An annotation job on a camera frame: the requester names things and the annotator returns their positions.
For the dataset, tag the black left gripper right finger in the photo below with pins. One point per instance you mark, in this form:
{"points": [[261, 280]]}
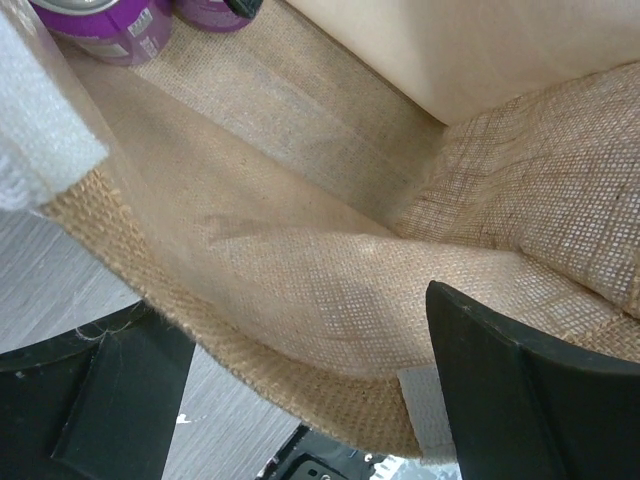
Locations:
{"points": [[523, 404]]}

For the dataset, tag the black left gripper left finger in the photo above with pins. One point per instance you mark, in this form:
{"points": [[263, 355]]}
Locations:
{"points": [[98, 402]]}

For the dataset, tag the brown burlap canvas bag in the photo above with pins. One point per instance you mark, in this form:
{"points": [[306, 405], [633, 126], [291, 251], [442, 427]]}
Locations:
{"points": [[308, 197]]}

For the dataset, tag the purple Fanta can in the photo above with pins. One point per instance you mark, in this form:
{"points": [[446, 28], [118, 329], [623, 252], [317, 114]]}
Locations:
{"points": [[124, 32], [210, 16]]}

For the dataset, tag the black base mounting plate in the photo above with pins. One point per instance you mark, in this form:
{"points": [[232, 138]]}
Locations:
{"points": [[310, 455]]}

